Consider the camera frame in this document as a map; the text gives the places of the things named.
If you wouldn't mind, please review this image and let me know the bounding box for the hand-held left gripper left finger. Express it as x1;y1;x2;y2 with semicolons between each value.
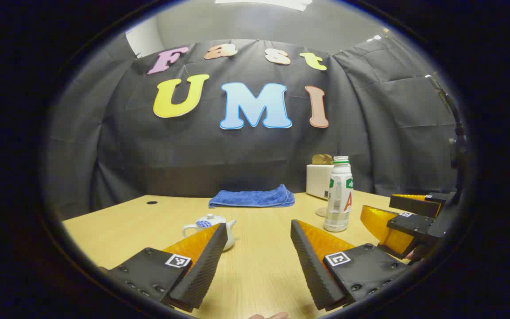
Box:
100;223;228;313

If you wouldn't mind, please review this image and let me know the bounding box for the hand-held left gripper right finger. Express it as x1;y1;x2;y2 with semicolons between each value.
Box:
290;219;410;311

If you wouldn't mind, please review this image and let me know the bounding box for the white teacup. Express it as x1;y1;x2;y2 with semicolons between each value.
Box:
182;214;237;252

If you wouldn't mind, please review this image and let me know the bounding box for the white blue-patterned teacup lid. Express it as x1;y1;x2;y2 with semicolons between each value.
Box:
195;214;226;229

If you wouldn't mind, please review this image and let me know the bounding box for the white water bottle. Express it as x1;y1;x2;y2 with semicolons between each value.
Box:
324;156;354;233

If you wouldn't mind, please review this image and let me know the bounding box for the blue folded towel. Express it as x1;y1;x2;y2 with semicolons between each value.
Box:
209;184;295;209

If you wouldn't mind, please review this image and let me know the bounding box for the white toaster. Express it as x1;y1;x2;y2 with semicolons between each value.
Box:
306;164;335;200

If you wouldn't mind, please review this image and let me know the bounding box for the black backdrop cloth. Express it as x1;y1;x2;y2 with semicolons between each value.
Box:
45;38;464;220

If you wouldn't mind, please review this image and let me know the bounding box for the long ceiling light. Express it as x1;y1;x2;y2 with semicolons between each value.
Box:
215;0;313;12

